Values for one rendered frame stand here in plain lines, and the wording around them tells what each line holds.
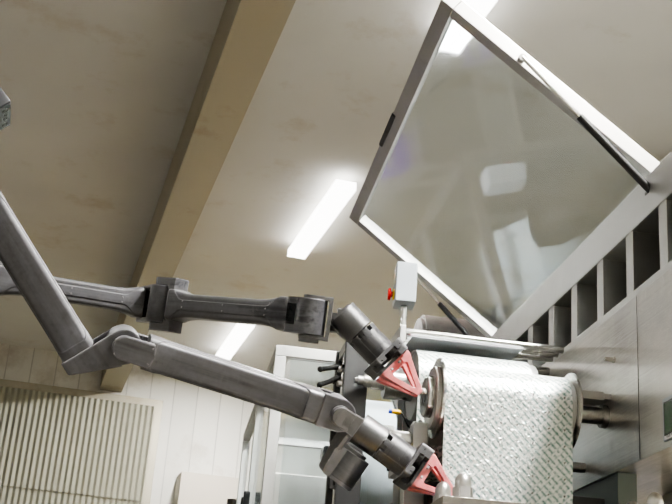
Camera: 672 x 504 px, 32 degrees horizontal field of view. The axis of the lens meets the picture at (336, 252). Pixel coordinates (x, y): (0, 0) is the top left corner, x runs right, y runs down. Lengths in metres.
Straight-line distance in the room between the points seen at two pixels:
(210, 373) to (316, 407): 0.19
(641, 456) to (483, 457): 0.27
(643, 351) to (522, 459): 0.28
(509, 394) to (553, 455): 0.13
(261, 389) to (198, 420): 9.01
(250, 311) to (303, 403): 0.27
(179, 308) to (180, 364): 0.37
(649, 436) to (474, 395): 0.31
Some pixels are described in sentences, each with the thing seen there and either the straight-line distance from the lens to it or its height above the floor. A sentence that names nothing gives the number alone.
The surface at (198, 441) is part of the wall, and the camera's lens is 10.93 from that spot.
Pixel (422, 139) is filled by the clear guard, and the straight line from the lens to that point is 2.65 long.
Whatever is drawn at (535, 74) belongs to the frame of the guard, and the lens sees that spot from 2.21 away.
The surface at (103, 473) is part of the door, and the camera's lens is 10.73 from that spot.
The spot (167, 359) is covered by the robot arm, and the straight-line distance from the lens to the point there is 1.93.
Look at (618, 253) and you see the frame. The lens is 2.33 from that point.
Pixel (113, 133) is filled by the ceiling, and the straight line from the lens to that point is 6.48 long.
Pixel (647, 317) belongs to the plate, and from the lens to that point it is 2.09.
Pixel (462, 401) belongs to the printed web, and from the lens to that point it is 2.08.
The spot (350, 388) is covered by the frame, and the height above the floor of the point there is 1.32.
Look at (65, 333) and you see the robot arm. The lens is 1.92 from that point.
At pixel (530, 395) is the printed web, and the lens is 2.12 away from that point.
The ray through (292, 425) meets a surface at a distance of 3.08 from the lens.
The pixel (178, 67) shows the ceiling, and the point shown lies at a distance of 5.73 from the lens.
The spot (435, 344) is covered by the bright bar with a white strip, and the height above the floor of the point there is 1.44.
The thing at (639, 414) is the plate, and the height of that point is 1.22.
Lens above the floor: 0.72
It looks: 21 degrees up
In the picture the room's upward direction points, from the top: 5 degrees clockwise
